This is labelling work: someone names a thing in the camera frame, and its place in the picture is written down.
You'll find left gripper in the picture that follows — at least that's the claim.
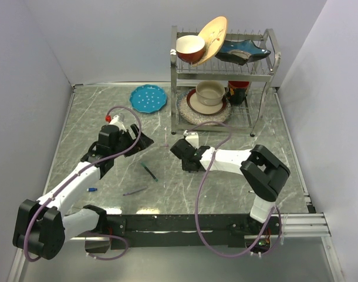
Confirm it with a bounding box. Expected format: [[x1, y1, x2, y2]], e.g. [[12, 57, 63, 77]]
[[111, 123, 153, 158]]

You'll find blue marker cap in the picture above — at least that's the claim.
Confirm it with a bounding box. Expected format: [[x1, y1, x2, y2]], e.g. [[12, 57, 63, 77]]
[[87, 187, 98, 192]]

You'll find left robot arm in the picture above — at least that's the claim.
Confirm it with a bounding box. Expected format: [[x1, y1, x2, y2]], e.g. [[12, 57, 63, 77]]
[[12, 124, 154, 262]]

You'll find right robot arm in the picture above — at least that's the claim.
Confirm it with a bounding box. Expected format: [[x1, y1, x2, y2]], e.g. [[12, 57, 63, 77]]
[[170, 138, 291, 234]]

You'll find green pen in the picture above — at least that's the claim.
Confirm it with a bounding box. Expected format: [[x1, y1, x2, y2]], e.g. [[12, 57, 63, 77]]
[[141, 162, 158, 182]]

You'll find purple pen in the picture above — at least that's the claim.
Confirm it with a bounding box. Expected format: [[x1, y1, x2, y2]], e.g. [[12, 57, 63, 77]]
[[123, 186, 148, 196]]

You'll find blue dotted plate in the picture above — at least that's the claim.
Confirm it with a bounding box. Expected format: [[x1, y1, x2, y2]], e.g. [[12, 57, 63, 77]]
[[129, 84, 167, 114]]

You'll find speckled glass plate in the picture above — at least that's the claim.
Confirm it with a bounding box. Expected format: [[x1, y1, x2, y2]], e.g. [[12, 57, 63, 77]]
[[176, 88, 231, 125]]

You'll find brown rimmed plate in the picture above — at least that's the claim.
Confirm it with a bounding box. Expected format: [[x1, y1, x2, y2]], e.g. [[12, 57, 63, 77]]
[[186, 88, 227, 116]]

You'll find beige ceramic bowl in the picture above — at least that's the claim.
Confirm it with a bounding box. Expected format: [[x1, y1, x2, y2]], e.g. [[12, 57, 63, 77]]
[[195, 80, 225, 106]]

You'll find metal dish rack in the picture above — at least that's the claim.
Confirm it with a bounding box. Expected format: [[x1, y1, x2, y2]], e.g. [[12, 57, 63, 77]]
[[170, 26, 281, 137]]

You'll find dark red mug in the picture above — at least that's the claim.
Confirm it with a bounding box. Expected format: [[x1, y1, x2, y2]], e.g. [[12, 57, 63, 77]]
[[226, 80, 250, 106]]

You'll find red white bowl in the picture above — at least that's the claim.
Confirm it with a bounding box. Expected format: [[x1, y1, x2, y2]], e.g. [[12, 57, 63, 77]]
[[175, 35, 205, 64]]

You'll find dark blue wavy dish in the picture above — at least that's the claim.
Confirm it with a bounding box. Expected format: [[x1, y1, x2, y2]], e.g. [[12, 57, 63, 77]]
[[215, 40, 271, 66]]

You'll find tan floral plate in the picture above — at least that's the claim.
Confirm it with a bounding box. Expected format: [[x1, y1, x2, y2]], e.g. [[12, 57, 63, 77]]
[[191, 16, 228, 66]]

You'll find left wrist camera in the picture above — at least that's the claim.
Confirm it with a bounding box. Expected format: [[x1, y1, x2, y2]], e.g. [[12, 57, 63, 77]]
[[105, 113, 127, 131]]

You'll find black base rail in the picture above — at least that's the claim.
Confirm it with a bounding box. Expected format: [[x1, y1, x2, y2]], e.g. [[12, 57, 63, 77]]
[[85, 213, 282, 255]]

